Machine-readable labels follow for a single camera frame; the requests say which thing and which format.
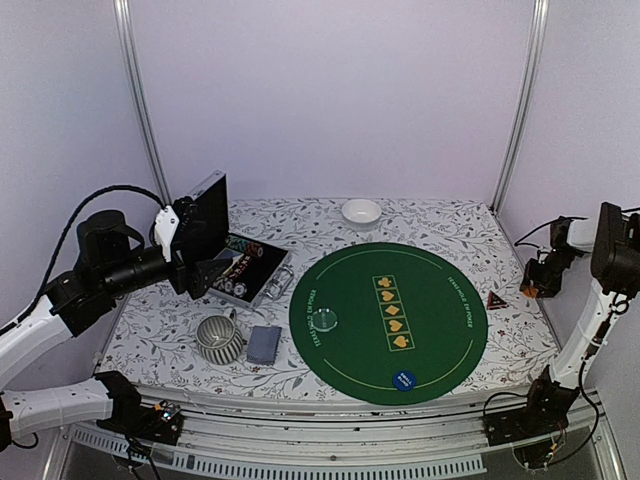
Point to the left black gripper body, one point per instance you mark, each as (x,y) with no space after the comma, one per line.
(180,279)

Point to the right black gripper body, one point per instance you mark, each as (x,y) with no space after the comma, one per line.
(549,276)

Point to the orange big blind button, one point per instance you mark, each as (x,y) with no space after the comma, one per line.
(530,292)

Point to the clear acrylic dealer button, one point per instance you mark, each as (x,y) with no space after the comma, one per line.
(324,320)

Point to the blue small blind button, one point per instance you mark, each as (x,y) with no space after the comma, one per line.
(404,380)

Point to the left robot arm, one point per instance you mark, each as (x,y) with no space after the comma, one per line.
(113,261)

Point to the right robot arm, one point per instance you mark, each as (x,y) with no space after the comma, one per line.
(612,242)

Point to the card deck in case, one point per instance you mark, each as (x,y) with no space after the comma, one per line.
(230,258)

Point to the poker chips front row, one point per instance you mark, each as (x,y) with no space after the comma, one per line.
(231,287)

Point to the poker chips row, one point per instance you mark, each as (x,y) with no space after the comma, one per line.
(231,287)
(244,246)

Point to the poker chips back row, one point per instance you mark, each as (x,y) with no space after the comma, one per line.
(244,246)

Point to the aluminium poker chip case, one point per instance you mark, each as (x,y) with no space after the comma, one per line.
(245,260)

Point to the red black triangle button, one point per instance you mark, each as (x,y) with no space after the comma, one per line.
(495,302)

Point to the striped ceramic mug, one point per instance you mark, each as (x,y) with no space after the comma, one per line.
(219,339)

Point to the blue playing card deck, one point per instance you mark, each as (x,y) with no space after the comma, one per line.
(263,345)

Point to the white ceramic bowl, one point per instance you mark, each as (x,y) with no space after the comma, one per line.
(361,211)

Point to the round green poker mat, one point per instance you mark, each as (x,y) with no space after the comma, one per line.
(398,308)

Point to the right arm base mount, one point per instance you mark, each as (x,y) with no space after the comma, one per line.
(523,423)

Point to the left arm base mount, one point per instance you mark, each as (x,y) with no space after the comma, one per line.
(161,423)

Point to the right aluminium frame post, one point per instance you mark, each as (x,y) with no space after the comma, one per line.
(535,45)

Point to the aluminium frame post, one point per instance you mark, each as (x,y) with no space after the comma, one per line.
(535,45)
(125,31)

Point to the left aluminium frame post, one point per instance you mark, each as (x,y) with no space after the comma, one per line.
(125,31)

